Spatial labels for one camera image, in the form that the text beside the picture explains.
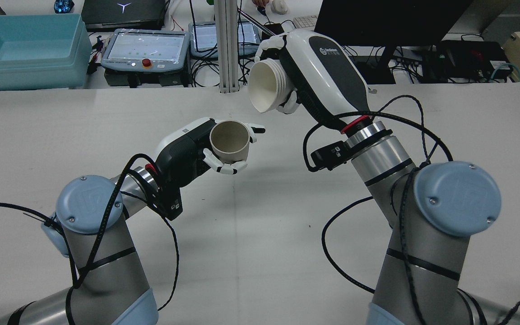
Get white ribbed paper cup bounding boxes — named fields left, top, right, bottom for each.
left=248, top=60, right=295, bottom=114

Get black laptop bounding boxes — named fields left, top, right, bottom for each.
left=81, top=0, right=167, bottom=31

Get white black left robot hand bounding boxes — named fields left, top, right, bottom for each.
left=154, top=116, right=266, bottom=188

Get teal plastic bin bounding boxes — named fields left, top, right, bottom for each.
left=0, top=14, right=93, bottom=91

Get silver metal pole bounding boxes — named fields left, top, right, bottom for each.
left=238, top=8, right=273, bottom=36

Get white keyboard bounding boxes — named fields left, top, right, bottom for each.
left=292, top=15, right=318, bottom=31

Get black monitor stand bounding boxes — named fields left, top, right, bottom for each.
left=364, top=45, right=409, bottom=85

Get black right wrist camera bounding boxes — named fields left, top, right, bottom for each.
left=311, top=141, right=353, bottom=171

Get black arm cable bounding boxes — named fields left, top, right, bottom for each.
left=303, top=95, right=520, bottom=325
left=0, top=153, right=180, bottom=325

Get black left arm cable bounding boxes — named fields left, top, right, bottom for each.
left=0, top=153, right=180, bottom=325

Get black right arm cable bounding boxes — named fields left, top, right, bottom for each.
left=303, top=95, right=520, bottom=325

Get aluminium profile post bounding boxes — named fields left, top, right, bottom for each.
left=214, top=0, right=241, bottom=94

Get grey teach pendant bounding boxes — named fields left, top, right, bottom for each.
left=189, top=20, right=261, bottom=58

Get black Huawei monitor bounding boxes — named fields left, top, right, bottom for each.
left=314, top=0, right=474, bottom=46

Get black cable tangle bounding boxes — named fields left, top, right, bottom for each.
left=190, top=56, right=221, bottom=87

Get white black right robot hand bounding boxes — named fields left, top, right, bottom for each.
left=254, top=29, right=372, bottom=132

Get teal cable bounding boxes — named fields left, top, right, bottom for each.
left=490, top=62, right=520, bottom=83

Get beige paper cup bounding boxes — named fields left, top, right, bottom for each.
left=209, top=120, right=251, bottom=163

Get teach pendant with red button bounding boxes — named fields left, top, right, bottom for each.
left=101, top=28, right=191, bottom=87

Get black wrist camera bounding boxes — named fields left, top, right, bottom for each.
left=311, top=141, right=353, bottom=171
left=161, top=189, right=184, bottom=221

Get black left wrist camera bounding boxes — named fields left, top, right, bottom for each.
left=161, top=189, right=184, bottom=221

